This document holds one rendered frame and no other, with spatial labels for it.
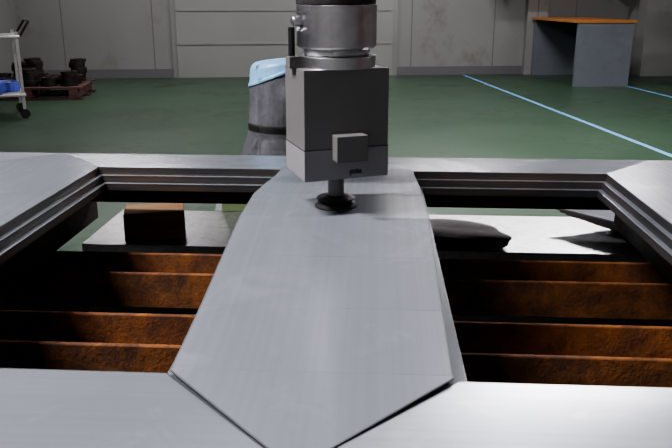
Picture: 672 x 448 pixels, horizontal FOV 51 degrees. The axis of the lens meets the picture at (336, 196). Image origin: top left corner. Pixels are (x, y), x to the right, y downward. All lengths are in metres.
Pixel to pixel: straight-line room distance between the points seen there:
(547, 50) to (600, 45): 1.43
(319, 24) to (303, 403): 0.35
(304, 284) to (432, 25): 9.93
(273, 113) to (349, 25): 0.78
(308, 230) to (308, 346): 0.18
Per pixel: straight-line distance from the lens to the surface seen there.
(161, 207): 1.25
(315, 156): 0.66
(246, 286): 0.56
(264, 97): 1.41
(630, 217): 0.92
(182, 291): 0.97
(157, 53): 10.30
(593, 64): 9.49
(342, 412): 0.43
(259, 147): 1.43
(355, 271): 0.58
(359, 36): 0.65
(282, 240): 0.63
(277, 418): 0.42
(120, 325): 0.87
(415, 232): 0.65
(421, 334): 0.50
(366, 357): 0.48
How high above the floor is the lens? 1.08
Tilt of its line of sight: 16 degrees down
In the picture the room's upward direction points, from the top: straight up
